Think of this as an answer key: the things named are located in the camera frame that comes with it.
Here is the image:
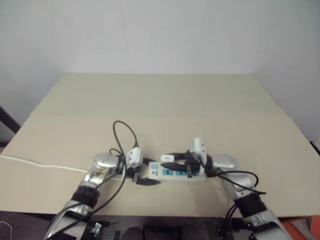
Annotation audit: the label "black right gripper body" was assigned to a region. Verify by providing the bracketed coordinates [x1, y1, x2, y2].
[184, 149, 202, 179]

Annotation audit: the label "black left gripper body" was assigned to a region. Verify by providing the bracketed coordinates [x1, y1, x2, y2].
[126, 163, 146, 185]

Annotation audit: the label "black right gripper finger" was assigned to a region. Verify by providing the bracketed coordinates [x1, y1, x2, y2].
[161, 162, 188, 171]
[162, 150, 188, 159]

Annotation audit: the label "white power strip blue sockets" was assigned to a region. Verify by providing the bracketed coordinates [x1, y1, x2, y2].
[146, 161, 207, 184]

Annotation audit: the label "dark rounded shape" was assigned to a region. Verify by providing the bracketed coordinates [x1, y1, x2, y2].
[124, 226, 144, 240]

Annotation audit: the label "orange object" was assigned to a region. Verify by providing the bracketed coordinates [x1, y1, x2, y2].
[284, 216, 320, 240]

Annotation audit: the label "dark slanted stand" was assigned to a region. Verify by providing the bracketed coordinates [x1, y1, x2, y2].
[0, 106, 22, 142]

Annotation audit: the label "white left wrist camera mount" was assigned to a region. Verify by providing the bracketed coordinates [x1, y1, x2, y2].
[124, 147, 144, 169]

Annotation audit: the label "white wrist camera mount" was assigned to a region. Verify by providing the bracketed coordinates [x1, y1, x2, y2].
[124, 147, 144, 169]
[188, 136, 208, 169]

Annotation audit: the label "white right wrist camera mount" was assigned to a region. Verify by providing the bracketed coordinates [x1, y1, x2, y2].
[188, 136, 208, 169]

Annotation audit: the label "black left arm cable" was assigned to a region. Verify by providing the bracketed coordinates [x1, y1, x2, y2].
[48, 120, 140, 240]

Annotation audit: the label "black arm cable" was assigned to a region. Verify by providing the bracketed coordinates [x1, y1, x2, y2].
[48, 120, 140, 240]
[199, 154, 267, 240]

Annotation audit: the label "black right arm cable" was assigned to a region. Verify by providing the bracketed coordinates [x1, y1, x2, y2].
[199, 154, 267, 240]

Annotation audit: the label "small metal bracket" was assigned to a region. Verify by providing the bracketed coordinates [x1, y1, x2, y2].
[91, 221, 105, 236]

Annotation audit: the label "white power strip cord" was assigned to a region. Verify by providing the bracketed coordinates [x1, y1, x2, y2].
[0, 154, 126, 181]

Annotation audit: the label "thin white wire loop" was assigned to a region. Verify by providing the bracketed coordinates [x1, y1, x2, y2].
[0, 220, 14, 240]

